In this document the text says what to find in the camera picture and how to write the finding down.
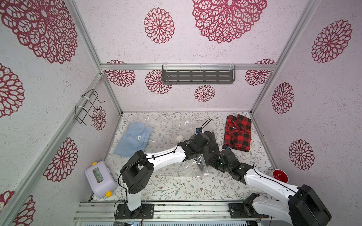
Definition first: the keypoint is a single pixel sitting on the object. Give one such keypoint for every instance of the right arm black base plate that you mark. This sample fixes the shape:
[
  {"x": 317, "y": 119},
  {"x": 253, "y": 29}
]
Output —
[{"x": 244, "y": 209}]

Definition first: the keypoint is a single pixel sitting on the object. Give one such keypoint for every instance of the clear plastic vacuum bag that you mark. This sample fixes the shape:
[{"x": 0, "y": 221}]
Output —
[{"x": 201, "y": 146}]

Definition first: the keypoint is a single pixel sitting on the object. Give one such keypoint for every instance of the red white mug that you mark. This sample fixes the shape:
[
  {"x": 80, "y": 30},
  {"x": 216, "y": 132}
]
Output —
[{"x": 280, "y": 175}]

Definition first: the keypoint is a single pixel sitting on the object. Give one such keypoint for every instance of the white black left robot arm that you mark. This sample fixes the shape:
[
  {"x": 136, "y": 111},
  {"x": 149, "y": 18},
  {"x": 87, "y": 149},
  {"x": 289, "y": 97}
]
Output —
[{"x": 137, "y": 172}]

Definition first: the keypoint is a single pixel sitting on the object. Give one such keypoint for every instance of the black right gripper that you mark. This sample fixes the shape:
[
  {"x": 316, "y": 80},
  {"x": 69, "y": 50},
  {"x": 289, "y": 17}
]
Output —
[{"x": 216, "y": 159}]

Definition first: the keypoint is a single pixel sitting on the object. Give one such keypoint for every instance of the dark grey shirt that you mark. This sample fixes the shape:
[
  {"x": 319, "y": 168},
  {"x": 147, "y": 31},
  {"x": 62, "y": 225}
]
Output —
[{"x": 211, "y": 152}]

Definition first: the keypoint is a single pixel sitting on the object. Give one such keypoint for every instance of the red black plaid shirt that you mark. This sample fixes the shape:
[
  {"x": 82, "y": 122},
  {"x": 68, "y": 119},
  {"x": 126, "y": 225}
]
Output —
[{"x": 238, "y": 133}]

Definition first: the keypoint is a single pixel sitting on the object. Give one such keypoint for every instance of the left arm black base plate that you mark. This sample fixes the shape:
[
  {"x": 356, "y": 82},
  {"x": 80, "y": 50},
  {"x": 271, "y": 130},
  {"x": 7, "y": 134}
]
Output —
[{"x": 134, "y": 211}]

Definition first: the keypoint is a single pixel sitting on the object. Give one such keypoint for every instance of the aluminium mounting rail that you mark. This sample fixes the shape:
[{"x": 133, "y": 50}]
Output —
[{"x": 167, "y": 211}]

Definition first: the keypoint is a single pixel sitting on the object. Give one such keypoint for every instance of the black wire wall rack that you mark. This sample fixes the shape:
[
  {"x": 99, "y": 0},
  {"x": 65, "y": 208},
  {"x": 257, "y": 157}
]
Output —
[{"x": 83, "y": 111}]

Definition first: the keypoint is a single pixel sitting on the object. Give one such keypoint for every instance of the dark grey wall shelf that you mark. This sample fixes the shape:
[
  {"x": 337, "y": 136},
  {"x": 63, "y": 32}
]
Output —
[{"x": 198, "y": 76}]

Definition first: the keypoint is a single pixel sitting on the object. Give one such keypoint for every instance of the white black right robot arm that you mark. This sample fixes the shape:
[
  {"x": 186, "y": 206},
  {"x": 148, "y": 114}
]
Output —
[{"x": 296, "y": 205}]

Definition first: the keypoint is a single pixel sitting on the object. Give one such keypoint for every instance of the light blue shirt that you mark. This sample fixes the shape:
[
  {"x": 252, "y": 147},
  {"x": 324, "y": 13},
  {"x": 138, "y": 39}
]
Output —
[{"x": 135, "y": 139}]

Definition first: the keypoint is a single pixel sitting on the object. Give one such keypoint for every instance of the lilac toy toaster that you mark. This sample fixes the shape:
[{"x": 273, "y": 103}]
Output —
[{"x": 100, "y": 180}]

